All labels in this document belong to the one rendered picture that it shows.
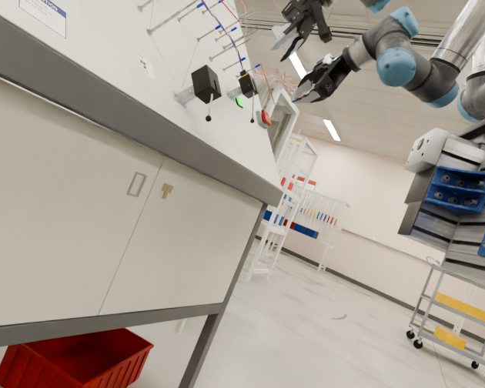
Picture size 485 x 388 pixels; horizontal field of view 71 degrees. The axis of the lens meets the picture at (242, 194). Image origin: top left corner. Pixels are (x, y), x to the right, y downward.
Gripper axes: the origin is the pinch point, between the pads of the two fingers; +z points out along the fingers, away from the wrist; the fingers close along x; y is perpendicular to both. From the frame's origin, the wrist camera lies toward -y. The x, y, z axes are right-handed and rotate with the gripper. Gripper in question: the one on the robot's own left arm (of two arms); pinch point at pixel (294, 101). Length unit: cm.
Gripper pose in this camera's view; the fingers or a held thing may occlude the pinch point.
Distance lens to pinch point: 106.0
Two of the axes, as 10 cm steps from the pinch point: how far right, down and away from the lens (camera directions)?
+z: -6.6, 3.3, 6.7
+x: -6.9, -6.3, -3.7
